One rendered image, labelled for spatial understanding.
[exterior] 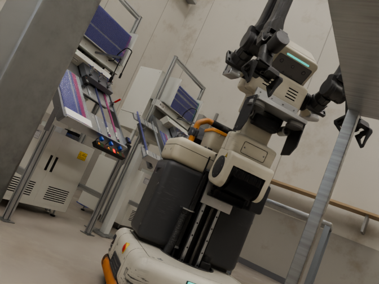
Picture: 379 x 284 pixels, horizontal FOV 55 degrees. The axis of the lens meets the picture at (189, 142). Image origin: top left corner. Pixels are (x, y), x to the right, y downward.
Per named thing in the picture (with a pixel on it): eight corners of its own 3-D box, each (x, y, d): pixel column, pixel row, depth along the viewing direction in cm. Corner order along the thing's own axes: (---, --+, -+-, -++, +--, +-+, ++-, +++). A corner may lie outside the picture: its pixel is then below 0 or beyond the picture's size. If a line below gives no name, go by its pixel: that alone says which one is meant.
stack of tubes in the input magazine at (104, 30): (119, 63, 322) (132, 37, 325) (79, 30, 278) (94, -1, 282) (109, 61, 328) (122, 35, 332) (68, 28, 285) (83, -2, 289)
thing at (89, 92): (109, 114, 309) (114, 111, 308) (49, 78, 254) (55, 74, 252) (100, 85, 325) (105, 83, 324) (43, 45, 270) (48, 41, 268)
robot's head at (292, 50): (258, 57, 175) (277, 31, 167) (292, 78, 181) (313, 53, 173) (261, 70, 164) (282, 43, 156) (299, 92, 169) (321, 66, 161)
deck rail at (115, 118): (121, 152, 292) (127, 149, 291) (120, 152, 291) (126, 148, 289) (101, 87, 327) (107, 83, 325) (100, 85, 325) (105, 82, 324)
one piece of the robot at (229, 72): (221, 74, 167) (232, 52, 167) (230, 79, 168) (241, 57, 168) (229, 72, 157) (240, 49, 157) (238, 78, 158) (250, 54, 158)
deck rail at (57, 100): (58, 121, 235) (66, 116, 234) (56, 120, 233) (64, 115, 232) (42, 45, 270) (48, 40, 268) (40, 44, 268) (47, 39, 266)
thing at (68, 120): (120, 152, 291) (127, 147, 289) (58, 121, 235) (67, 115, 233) (119, 151, 291) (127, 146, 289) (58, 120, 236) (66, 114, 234)
